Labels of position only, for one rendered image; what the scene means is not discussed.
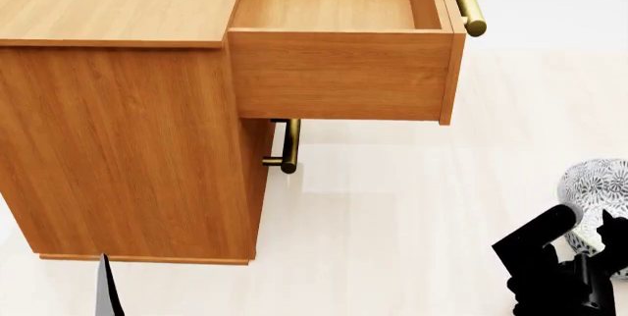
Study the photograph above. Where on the wooden cabinet drawer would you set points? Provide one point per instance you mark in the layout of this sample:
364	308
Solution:
338	73

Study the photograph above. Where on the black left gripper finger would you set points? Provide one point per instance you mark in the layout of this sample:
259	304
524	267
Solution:
105	290

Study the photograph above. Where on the black white patterned bowl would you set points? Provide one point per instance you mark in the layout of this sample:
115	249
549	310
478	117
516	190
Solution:
596	183

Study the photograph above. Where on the wooden cabinet body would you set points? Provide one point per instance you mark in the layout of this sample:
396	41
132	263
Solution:
118	139

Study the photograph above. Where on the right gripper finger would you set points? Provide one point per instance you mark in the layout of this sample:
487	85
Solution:
615	235
537	237

